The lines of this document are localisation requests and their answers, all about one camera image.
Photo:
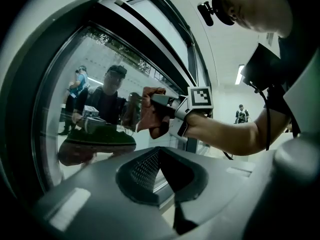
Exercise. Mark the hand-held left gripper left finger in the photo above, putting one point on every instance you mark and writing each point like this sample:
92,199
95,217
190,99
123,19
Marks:
95,204

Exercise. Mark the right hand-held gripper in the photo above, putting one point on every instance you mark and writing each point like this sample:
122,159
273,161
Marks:
200,97

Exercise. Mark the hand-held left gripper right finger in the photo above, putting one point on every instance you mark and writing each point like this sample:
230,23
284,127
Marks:
230,186

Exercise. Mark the dark red cloth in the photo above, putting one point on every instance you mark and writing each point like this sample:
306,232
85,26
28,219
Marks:
150,119

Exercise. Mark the clear window glass pane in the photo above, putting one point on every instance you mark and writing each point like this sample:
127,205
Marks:
82,51

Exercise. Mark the person's right forearm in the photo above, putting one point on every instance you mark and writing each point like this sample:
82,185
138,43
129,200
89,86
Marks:
225,136

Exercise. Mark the frosted window sash pane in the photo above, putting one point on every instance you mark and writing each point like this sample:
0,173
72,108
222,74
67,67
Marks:
162,26

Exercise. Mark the ceiling light panel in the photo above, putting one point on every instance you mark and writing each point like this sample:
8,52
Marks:
240,74

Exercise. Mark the chest-mounted display screen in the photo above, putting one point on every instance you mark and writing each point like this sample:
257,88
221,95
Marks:
260,66

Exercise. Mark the person's head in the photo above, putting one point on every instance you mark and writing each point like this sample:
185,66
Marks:
262,6

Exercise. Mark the black head-mounted camera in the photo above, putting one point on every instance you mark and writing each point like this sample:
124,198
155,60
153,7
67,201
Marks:
207,12

